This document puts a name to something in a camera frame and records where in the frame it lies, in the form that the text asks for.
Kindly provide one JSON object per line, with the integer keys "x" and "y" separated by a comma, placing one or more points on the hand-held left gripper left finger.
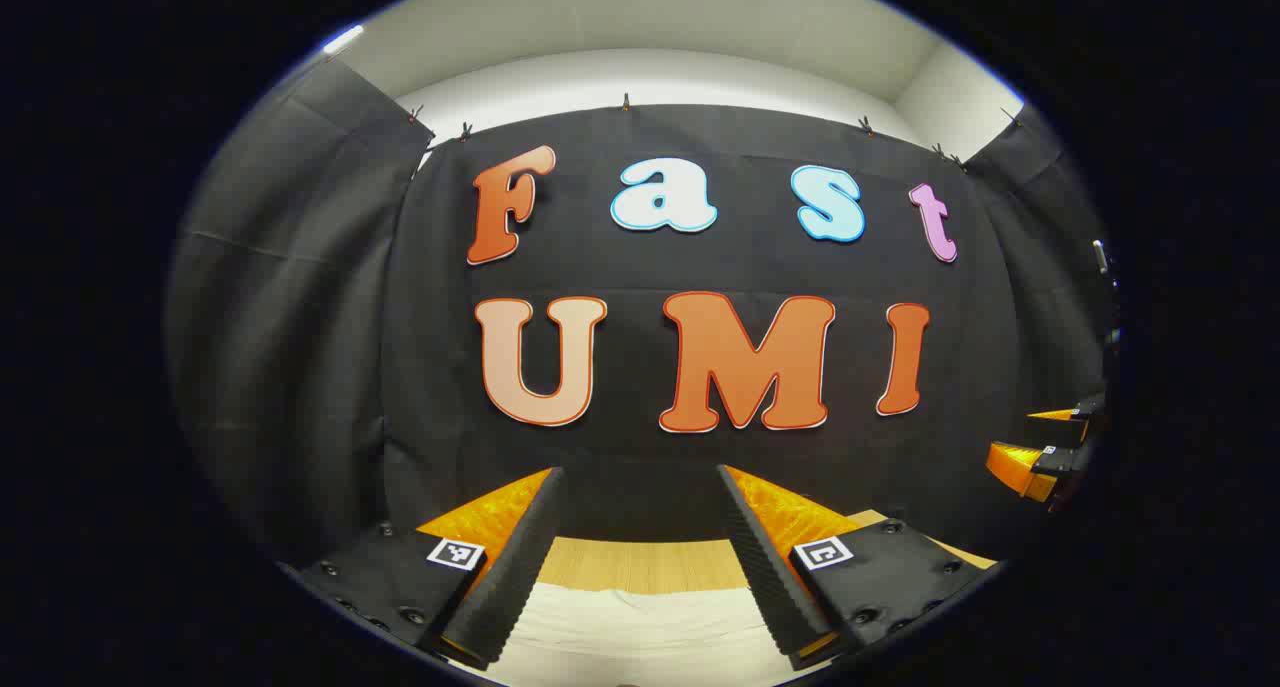
{"x": 520, "y": 567}

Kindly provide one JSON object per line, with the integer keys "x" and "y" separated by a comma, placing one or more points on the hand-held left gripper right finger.
{"x": 765, "y": 567}

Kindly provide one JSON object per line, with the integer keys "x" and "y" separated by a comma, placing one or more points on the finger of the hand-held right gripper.
{"x": 1060, "y": 461}
{"x": 1090, "y": 415}

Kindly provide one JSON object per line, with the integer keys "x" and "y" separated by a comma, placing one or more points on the white jeans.
{"x": 640, "y": 627}

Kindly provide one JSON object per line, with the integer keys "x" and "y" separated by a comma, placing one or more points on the black backdrop cloth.
{"x": 640, "y": 257}

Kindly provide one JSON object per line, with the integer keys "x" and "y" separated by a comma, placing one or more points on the row of small black clips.
{"x": 626, "y": 101}

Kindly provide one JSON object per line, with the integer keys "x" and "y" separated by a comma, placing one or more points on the ceiling light strip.
{"x": 343, "y": 39}

